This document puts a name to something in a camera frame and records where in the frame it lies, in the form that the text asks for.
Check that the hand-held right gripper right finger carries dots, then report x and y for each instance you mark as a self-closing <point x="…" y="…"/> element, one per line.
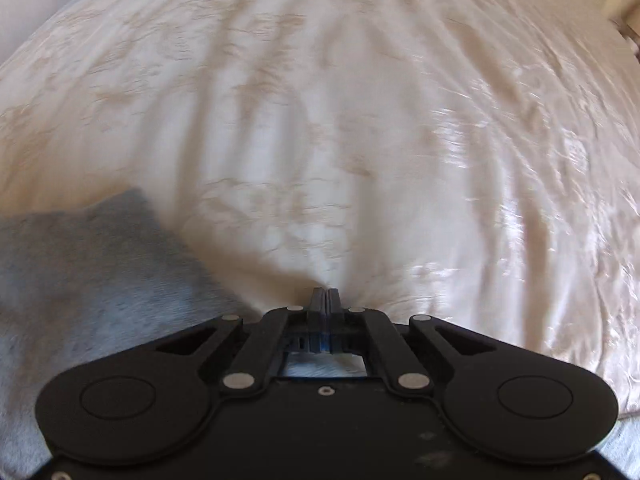
<point x="334" y="305"/>

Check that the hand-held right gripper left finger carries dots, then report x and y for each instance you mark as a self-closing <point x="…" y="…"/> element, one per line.
<point x="317" y="305"/>

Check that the light blue speckled pants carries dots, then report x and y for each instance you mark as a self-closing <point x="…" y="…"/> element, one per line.
<point x="75" y="270"/>

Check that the cream embroidered bedspread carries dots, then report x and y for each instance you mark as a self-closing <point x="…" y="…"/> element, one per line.
<point x="350" y="135"/>

